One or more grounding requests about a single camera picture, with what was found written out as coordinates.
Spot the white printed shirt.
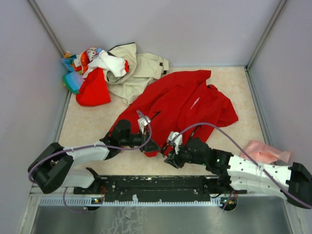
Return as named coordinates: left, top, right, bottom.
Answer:
left=72, top=48, right=129, bottom=78

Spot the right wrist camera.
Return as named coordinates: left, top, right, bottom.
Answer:
left=167, top=131, right=182, bottom=152

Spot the beige jacket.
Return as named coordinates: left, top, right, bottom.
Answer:
left=105, top=42, right=169, bottom=105

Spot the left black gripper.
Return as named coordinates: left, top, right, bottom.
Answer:
left=120, top=128, right=161, bottom=153

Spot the aluminium frame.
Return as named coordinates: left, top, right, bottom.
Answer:
left=32, top=0, right=312, bottom=234

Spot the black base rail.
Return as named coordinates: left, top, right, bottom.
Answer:
left=74, top=175, right=233, bottom=203

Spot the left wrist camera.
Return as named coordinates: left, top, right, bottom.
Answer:
left=137, top=116, right=151, bottom=133

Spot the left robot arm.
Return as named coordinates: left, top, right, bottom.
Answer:
left=28, top=116, right=160, bottom=194

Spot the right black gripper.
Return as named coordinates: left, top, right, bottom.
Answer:
left=164, top=141, right=207, bottom=168

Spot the pink cloth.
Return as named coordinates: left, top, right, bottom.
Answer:
left=244, top=140, right=291, bottom=164

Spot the colourful striped cloth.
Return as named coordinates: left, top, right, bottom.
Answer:
left=61, top=52, right=84, bottom=94

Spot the red cloth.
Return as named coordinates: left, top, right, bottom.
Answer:
left=76, top=68, right=111, bottom=107

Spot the red zip jacket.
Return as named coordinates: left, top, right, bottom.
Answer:
left=118, top=70, right=238, bottom=147

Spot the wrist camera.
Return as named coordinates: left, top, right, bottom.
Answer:
left=137, top=116, right=151, bottom=133
left=167, top=131, right=182, bottom=152

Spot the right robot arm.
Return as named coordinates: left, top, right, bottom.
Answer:
left=161, top=137, right=312, bottom=209

